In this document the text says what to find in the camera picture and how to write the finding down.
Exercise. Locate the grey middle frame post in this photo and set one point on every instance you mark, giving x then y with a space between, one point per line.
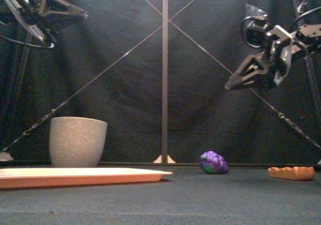
165 94

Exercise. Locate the purple toy berry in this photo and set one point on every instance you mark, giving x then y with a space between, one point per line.
213 163

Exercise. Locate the pink plastic tray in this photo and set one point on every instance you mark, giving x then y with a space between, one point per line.
75 177

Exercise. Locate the orange toy pie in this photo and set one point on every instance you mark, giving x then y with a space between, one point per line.
292 173

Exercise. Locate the white corner bracket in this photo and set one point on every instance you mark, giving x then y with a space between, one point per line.
4 157
319 163

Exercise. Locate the post foot bracket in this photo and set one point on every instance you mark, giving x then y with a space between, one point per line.
165 160

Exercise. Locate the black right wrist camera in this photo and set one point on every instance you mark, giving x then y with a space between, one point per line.
254 28

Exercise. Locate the black frame base rail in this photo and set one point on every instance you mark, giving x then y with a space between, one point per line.
125 164

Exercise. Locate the grey speckled cup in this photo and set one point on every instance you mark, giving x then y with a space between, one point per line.
76 142

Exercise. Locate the black frame corner post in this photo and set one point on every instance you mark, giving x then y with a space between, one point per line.
311 78
19 94

